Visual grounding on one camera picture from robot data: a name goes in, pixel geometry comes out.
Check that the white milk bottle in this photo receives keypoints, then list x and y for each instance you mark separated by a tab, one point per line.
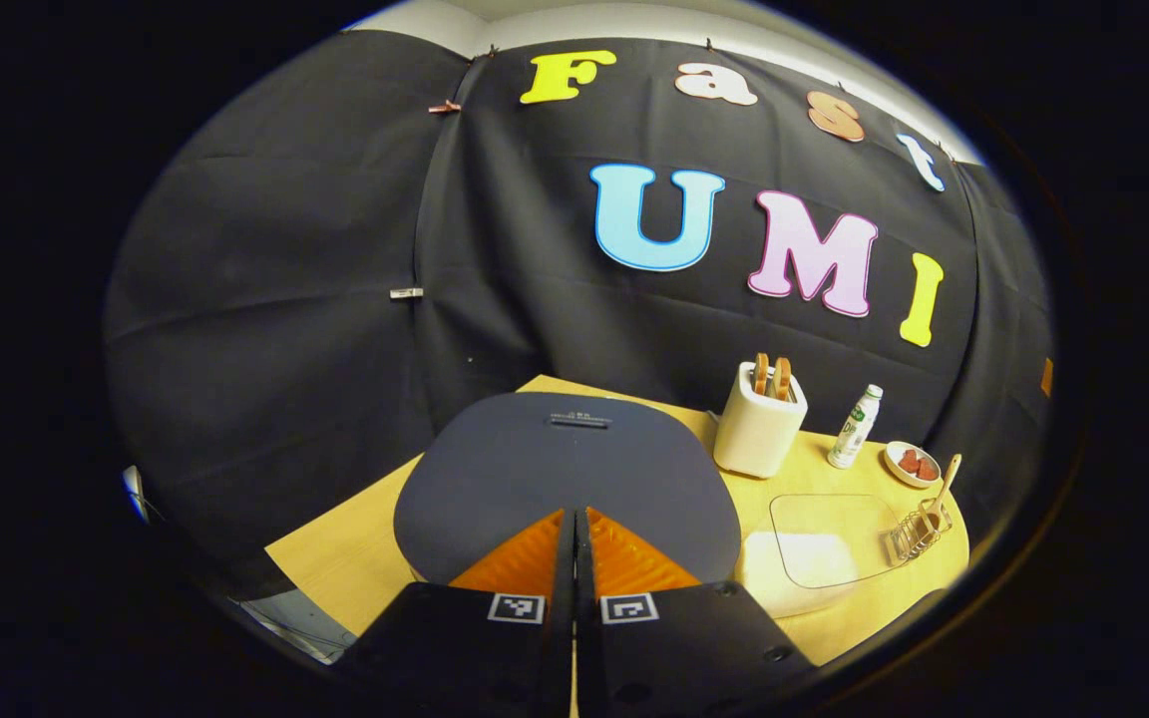
852	434

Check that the white round plate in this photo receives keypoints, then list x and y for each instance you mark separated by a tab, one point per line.
896	467

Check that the silver cloth clip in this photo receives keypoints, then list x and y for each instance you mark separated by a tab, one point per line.
406	293

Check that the red meat piece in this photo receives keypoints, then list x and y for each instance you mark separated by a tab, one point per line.
909	461
928	469

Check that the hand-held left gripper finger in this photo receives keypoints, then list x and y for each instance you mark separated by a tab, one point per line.
563	638
586	638

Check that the white toaster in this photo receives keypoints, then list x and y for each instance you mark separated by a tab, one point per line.
754	439

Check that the red cloth clip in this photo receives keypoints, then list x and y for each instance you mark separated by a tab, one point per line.
444	107

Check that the dark grey rice cooker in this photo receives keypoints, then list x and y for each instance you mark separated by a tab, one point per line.
555	469

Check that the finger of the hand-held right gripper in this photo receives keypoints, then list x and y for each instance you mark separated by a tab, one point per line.
1046	377

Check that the toasted bread slice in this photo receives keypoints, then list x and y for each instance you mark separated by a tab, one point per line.
782	379
760	374

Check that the clear plastic rice box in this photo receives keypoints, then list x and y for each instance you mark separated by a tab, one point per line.
834	519

